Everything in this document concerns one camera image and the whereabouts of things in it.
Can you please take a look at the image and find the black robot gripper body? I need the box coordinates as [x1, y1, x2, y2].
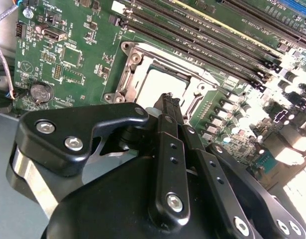
[40, 154, 232, 239]

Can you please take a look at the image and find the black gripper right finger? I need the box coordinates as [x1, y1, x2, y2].
[171, 95, 306, 239]

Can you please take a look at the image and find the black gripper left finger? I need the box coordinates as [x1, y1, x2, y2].
[5, 93, 191, 227]

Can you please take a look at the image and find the metal socket cover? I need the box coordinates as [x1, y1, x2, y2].
[127, 47, 218, 110]

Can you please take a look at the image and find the silver CPU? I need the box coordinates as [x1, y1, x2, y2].
[140, 67, 192, 107]

